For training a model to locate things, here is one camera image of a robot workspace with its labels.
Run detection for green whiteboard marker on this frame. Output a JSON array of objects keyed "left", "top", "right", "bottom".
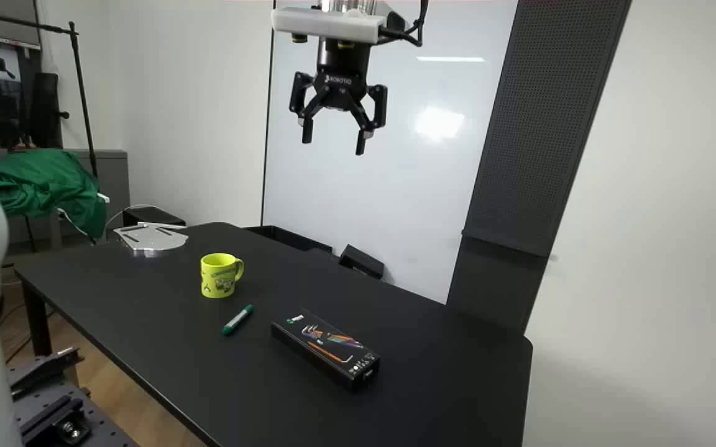
[{"left": 219, "top": 300, "right": 255, "bottom": 340}]

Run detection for black table leg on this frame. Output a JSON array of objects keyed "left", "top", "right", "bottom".
[{"left": 19, "top": 278, "right": 55, "bottom": 361}]

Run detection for white whiteboard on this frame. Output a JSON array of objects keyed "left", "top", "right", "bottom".
[{"left": 257, "top": 0, "right": 520, "bottom": 305}]

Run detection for black case behind papers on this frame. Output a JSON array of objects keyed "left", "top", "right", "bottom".
[{"left": 118, "top": 203, "right": 189, "bottom": 231}]

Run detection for grey cabinet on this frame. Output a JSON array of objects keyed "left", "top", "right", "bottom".
[{"left": 0, "top": 147, "right": 133, "bottom": 250}]

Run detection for green cloth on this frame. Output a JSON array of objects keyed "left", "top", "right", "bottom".
[{"left": 0, "top": 147, "right": 112, "bottom": 244}]

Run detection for small black box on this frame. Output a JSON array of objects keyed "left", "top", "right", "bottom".
[{"left": 337, "top": 244, "right": 388, "bottom": 284}]

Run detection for black stand pole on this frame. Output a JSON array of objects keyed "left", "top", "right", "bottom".
[{"left": 0, "top": 14, "right": 101, "bottom": 182}]

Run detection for dark grey pillar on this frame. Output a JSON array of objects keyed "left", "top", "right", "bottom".
[{"left": 445, "top": 0, "right": 633, "bottom": 335}]

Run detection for yellow mug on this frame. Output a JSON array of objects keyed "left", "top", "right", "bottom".
[{"left": 199, "top": 250, "right": 246, "bottom": 300}]

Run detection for black hex key set box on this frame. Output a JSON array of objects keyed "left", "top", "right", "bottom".
[{"left": 269, "top": 308, "right": 383, "bottom": 394}]

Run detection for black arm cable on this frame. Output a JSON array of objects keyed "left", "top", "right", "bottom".
[{"left": 378, "top": 0, "right": 433, "bottom": 49}]

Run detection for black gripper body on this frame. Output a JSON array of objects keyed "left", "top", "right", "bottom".
[{"left": 313, "top": 37, "right": 374, "bottom": 115}]

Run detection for metal perforated base plate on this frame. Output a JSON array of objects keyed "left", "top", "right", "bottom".
[{"left": 6, "top": 345, "right": 141, "bottom": 447}]

